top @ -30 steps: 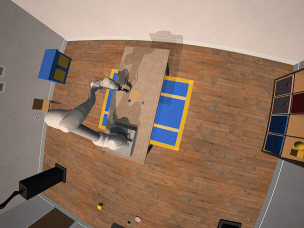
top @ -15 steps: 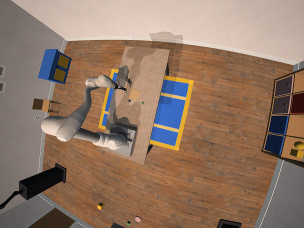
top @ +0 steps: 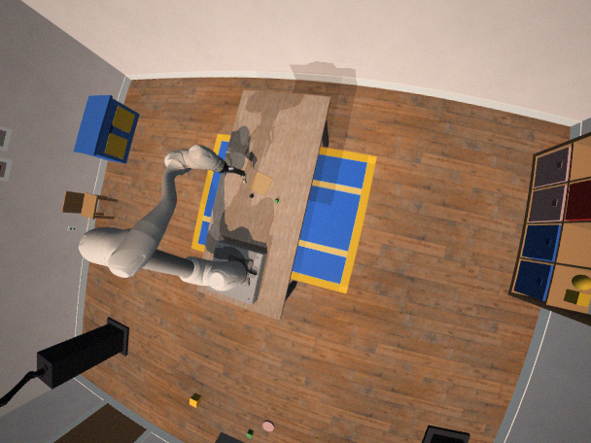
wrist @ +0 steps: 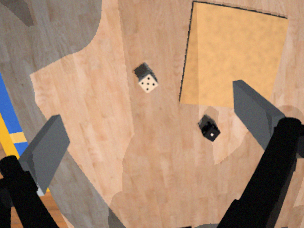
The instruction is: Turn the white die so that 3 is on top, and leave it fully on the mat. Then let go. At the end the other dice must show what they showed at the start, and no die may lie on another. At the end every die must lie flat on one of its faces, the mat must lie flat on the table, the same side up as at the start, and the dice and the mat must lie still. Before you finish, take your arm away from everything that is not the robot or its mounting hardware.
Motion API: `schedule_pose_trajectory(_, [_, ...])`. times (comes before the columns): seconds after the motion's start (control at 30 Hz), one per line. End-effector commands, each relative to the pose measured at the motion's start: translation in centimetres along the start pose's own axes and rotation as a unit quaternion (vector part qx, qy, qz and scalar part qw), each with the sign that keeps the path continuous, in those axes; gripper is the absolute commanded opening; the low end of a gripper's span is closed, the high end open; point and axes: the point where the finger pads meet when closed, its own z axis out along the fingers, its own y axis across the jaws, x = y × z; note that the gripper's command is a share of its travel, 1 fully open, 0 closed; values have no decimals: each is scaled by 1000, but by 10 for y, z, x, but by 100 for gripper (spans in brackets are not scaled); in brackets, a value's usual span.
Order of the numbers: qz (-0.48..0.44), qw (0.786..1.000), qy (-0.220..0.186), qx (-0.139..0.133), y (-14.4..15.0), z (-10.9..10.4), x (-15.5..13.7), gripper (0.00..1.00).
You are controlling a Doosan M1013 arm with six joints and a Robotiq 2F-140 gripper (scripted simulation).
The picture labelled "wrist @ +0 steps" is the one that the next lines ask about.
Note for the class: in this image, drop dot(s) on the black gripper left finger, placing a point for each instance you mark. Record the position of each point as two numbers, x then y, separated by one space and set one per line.
39 161

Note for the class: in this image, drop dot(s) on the orange flat mat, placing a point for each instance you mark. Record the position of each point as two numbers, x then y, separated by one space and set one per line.
227 44

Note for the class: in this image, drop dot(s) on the white die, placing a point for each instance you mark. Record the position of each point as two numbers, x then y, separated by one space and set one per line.
147 81

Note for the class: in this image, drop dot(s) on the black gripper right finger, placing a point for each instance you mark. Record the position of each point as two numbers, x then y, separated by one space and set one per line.
282 139

